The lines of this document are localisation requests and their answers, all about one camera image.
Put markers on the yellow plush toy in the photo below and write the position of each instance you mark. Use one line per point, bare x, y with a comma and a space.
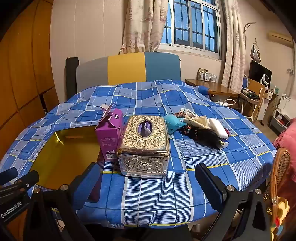
281, 213

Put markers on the blue pillow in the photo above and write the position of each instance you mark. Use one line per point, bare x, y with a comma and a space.
203, 89

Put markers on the grey yellow blue headboard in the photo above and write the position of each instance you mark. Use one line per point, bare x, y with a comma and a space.
126, 67

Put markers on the black monitor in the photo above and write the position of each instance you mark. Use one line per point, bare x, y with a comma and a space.
256, 71

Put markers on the black beaded pouch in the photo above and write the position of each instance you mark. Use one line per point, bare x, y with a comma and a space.
188, 132

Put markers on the wooden folding chair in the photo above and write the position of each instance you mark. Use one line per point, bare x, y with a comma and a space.
249, 97

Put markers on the white round fan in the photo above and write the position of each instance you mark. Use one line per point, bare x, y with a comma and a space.
266, 81

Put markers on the barred window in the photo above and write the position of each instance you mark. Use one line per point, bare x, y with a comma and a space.
194, 25

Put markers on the yellow metal box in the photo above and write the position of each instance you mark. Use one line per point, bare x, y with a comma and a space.
69, 157

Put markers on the bottles on desk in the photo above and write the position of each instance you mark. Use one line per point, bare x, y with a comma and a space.
207, 76

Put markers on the purple carton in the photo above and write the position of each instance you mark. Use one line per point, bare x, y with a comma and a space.
108, 136

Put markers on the white storage shelf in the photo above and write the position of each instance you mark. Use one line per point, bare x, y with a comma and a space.
281, 115

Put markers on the wooden desk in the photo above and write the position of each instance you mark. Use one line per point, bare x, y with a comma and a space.
212, 87

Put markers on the wooden wardrobe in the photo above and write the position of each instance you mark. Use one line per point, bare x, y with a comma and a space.
23, 69

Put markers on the pink quilt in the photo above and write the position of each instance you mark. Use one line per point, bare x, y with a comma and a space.
288, 143

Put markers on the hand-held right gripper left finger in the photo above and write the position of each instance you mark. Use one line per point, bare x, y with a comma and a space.
89, 183

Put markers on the cream cloth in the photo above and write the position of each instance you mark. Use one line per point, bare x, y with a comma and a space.
198, 122

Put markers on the patterned beige curtain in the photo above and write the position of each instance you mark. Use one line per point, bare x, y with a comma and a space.
144, 25
233, 46

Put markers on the brown scrunchie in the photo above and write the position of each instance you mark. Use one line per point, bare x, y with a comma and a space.
179, 114

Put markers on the rattan chair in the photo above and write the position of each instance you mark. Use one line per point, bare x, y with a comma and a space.
281, 166

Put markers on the wall air conditioner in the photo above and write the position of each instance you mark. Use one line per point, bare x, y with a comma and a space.
279, 38

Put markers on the gold ornate tissue box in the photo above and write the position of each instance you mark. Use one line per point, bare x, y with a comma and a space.
143, 150

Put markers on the grey metal pole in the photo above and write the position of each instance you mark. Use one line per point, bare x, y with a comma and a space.
245, 46

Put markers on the blue plaid bedsheet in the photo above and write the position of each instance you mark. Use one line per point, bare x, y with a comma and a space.
150, 204

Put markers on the teal sock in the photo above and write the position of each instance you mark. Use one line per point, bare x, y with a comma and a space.
173, 124

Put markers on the pink fuzzy sock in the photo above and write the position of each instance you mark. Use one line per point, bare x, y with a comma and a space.
218, 128

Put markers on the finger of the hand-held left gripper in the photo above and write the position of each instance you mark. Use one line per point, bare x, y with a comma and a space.
26, 180
9, 175

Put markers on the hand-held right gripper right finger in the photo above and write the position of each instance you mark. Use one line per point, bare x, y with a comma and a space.
209, 185

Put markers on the wooden board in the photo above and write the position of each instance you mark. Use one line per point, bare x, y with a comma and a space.
257, 89

